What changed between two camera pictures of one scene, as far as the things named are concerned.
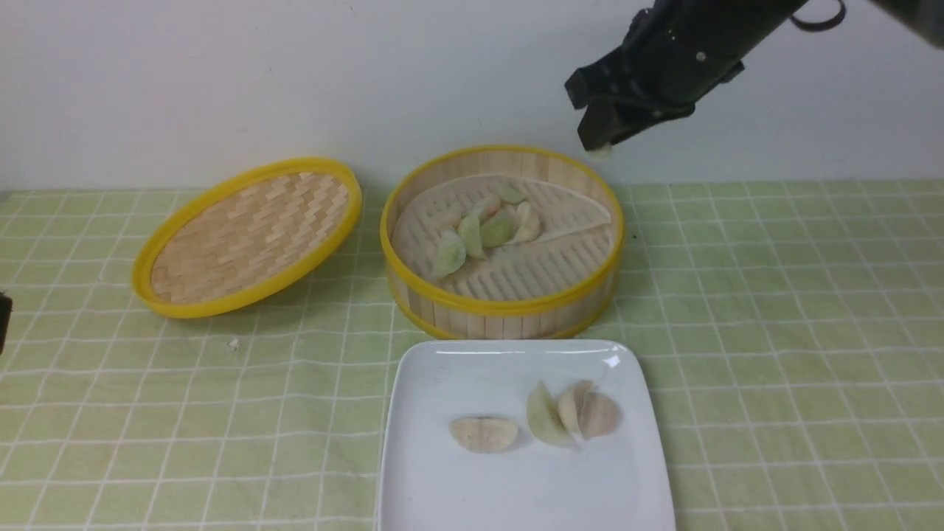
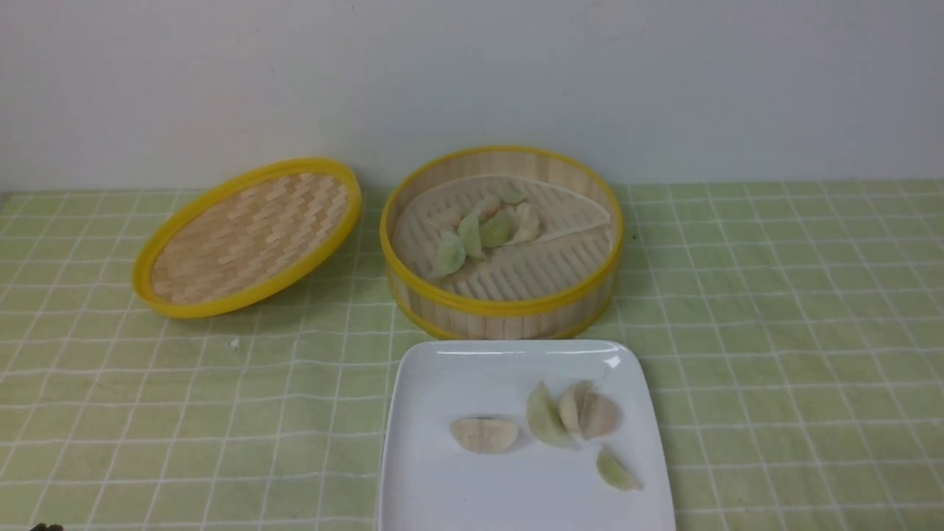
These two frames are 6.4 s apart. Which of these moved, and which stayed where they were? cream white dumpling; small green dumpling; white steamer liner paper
Moved: small green dumpling
Stayed: cream white dumpling; white steamer liner paper
